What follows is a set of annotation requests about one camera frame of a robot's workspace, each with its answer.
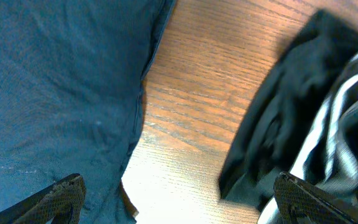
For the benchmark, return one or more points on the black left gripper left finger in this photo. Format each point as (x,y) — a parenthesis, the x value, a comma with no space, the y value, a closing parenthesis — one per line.
(59,203)

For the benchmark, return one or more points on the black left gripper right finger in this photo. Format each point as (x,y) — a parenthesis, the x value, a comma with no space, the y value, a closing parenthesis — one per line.
(300,202)

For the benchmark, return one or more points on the black shorts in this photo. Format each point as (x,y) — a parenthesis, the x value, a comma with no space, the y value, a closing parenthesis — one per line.
(303,120)

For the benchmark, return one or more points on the navy blue shorts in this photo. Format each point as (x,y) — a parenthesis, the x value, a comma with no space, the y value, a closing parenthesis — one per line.
(71,91)

